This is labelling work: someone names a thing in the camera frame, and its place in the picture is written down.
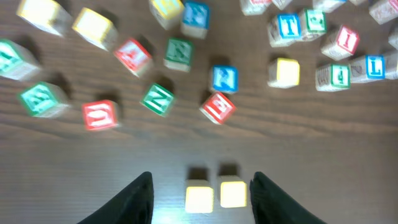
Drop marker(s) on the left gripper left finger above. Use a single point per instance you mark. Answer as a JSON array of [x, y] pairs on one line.
[[133, 205]]

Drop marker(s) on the yellow S block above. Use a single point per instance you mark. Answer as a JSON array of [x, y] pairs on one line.
[[167, 12]]

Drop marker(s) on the green J block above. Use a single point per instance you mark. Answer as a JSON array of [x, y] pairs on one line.
[[312, 24]]

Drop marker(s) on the green 4 block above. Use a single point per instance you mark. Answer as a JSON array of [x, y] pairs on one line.
[[332, 77]]

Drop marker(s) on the red U block lower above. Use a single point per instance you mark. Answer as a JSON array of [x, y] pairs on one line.
[[100, 115]]

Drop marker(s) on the yellow O block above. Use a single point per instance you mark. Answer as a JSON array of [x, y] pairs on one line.
[[232, 191]]

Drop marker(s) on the green A block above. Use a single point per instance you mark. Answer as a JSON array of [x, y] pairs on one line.
[[17, 63]]

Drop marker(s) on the red A block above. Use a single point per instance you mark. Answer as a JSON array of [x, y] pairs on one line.
[[134, 57]]

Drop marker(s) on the yellow block centre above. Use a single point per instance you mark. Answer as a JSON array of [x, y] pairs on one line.
[[284, 73]]

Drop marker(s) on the yellow C block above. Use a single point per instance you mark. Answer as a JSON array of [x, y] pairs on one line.
[[199, 197]]

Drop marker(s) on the yellow block upper left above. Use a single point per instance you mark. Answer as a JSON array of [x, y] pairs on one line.
[[46, 15]]

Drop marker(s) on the green N block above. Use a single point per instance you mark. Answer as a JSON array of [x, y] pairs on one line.
[[158, 99]]

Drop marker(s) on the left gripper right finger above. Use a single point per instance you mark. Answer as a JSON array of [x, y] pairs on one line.
[[272, 205]]

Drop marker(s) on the red I block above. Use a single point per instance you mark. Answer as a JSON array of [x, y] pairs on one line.
[[340, 44]]

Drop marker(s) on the red E block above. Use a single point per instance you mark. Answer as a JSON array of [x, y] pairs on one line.
[[218, 108]]

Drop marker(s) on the blue T block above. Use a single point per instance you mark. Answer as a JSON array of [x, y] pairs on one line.
[[284, 30]]

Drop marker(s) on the blue P block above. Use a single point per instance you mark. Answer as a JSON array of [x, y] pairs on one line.
[[195, 19]]

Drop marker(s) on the blue question mark block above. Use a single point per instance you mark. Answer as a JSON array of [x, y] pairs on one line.
[[224, 78]]

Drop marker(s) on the green R block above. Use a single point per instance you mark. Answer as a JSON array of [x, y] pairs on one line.
[[178, 54]]

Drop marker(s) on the red M block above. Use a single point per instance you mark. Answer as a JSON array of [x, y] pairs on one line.
[[384, 11]]

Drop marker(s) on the green B block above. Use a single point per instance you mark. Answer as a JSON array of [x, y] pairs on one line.
[[44, 100]]

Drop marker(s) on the blue L block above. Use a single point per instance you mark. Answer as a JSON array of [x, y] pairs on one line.
[[368, 68]]

